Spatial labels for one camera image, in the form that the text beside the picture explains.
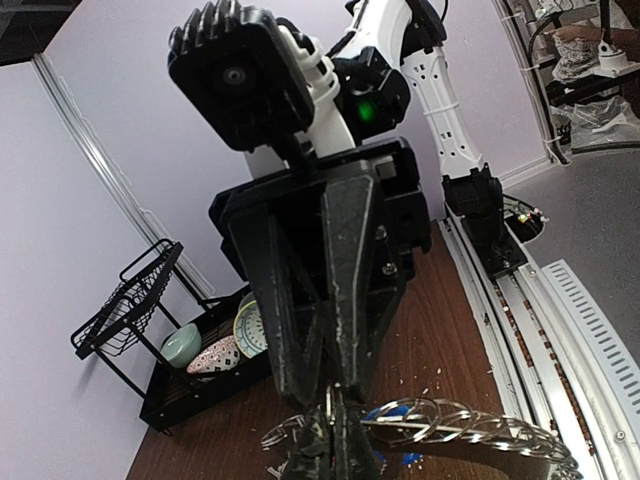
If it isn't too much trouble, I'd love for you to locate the pile of tagged keys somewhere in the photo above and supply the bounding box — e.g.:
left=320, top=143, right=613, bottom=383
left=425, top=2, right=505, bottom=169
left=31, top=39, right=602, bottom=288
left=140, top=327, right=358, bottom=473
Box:
left=365, top=405, right=423, bottom=467

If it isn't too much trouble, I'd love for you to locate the right green led board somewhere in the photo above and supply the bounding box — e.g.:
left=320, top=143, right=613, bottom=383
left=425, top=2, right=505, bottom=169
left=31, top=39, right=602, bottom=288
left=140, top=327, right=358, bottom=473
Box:
left=503, top=195, right=548, bottom=243

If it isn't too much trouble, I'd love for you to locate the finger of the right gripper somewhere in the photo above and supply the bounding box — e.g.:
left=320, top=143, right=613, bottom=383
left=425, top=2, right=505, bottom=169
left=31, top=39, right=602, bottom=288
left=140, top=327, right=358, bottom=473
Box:
left=228, top=202, right=325, bottom=408
left=321, top=173, right=384, bottom=400

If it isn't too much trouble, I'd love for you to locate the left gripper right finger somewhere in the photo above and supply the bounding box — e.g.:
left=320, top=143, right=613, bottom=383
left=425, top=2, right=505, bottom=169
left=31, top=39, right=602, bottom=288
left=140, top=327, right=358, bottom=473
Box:
left=333, top=406, right=380, bottom=480

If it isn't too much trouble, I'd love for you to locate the right aluminium frame post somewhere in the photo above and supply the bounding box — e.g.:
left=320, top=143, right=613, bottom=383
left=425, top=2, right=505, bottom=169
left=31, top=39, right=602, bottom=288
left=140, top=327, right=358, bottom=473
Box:
left=30, top=53, right=219, bottom=301

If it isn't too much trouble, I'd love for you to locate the light green bowl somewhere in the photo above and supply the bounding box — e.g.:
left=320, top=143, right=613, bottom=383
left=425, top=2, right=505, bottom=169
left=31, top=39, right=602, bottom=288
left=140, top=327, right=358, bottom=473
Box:
left=160, top=323, right=202, bottom=369

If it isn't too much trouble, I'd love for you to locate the silver chain of keyrings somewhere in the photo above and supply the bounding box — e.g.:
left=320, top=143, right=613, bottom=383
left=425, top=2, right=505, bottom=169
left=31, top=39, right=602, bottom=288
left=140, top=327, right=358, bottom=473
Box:
left=259, top=384, right=584, bottom=480

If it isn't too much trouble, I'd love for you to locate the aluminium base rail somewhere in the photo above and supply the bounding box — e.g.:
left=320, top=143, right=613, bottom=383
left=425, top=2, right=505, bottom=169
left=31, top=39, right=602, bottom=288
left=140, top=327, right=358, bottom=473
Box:
left=439, top=215, right=639, bottom=479

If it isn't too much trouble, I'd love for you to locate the black wire dish rack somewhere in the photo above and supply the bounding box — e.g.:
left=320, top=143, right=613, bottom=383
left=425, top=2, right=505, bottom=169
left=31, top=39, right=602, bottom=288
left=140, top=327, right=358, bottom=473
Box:
left=70, top=239, right=271, bottom=435

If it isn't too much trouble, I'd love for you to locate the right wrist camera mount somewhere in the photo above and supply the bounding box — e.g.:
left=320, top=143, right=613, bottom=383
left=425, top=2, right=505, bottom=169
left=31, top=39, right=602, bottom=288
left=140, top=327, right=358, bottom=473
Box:
left=167, top=0, right=357, bottom=176

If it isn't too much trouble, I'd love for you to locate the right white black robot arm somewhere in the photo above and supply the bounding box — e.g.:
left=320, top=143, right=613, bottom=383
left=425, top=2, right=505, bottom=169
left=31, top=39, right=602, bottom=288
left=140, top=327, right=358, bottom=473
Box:
left=171, top=1, right=519, bottom=407

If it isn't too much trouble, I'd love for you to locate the yellow patterned bowl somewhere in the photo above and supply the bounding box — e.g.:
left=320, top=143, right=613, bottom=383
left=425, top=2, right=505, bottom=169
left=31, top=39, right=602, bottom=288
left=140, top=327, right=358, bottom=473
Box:
left=233, top=300, right=268, bottom=358

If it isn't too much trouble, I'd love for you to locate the pink patterned bowl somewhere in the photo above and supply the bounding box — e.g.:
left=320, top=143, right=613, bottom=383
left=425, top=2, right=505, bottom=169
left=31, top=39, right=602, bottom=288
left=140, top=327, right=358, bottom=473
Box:
left=187, top=335, right=241, bottom=375

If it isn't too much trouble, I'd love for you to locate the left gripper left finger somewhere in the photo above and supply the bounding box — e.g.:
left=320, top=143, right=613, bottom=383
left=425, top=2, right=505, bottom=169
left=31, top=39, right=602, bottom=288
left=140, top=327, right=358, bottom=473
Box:
left=284, top=406, right=334, bottom=480

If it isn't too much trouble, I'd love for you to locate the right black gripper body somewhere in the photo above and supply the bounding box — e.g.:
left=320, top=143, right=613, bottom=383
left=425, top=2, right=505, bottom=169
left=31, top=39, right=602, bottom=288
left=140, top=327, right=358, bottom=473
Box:
left=209, top=138, right=431, bottom=361

